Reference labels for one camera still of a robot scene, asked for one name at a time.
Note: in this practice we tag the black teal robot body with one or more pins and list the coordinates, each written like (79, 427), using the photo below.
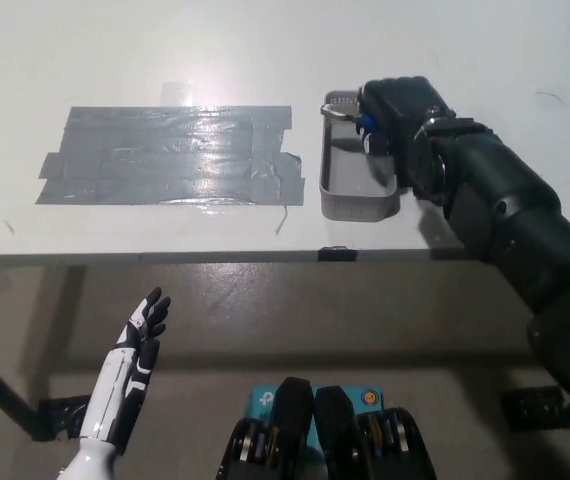
(292, 440)

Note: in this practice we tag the black diagonal table brace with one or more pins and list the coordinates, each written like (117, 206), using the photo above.
(0, 392)

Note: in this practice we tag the black floor tape patch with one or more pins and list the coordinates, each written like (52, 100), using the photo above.
(65, 417)
(530, 407)

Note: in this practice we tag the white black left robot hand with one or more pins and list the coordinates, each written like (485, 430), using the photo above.
(115, 400)

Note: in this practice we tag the grey duct tape patch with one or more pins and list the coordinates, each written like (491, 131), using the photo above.
(165, 155)

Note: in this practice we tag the thin grey thread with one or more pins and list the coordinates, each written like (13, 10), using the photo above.
(281, 222)

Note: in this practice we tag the grey perforated plastic basket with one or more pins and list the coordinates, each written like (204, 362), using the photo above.
(352, 205)

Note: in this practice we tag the thin curled dark thread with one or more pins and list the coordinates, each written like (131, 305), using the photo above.
(550, 94)

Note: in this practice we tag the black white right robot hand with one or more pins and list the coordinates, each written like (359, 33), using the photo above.
(400, 115)

